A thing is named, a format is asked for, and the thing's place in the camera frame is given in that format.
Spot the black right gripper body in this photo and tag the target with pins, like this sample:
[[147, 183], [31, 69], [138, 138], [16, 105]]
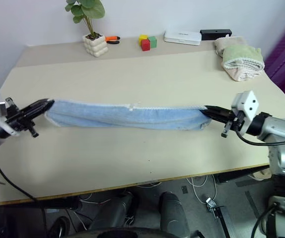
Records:
[[234, 121]]

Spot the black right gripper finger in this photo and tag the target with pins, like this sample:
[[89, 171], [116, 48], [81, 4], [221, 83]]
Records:
[[215, 117], [219, 110]]

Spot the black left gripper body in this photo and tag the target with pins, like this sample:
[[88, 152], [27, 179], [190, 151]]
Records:
[[17, 119]]

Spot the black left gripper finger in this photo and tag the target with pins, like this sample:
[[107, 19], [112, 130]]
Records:
[[34, 104], [42, 108]]

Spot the light blue towel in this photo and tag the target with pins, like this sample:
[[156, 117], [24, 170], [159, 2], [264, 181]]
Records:
[[130, 117]]

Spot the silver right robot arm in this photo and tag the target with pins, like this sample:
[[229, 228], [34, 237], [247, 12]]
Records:
[[282, 134]]

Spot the folded beige towel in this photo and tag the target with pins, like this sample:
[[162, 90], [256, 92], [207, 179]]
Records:
[[244, 74], [228, 42]]

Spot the folded green towel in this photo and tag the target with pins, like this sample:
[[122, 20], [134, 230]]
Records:
[[241, 55]]

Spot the long black box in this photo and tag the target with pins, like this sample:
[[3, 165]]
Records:
[[215, 33]]

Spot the grey floor socket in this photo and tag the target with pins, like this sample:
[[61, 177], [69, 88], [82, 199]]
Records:
[[185, 189]]

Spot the flat white box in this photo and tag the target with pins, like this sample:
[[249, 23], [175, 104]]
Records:
[[182, 37]]

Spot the white bubble plant pot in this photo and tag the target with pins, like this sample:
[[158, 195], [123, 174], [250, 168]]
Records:
[[95, 46]]

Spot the silver metal clamp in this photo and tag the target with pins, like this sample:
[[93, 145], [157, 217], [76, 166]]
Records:
[[210, 203]]

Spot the green cube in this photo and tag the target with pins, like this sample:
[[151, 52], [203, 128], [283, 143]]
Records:
[[153, 42]]

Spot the red cube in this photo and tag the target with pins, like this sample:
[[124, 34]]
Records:
[[146, 45]]

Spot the orange black pliers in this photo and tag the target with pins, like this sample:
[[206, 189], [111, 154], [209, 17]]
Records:
[[112, 39]]

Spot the black stand bar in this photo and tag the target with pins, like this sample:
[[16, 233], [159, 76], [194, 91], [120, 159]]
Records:
[[223, 220]]

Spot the dark rounded grey shape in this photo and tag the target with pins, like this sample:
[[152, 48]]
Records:
[[115, 210], [173, 213]]

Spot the yellow cube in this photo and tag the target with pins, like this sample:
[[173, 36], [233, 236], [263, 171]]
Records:
[[142, 38]]

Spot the green leafy plant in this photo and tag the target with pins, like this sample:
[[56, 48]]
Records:
[[88, 12]]

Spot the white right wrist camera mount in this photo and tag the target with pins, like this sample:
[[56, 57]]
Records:
[[248, 102]]

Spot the black table frame bar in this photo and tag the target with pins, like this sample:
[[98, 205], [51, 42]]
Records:
[[241, 173]]

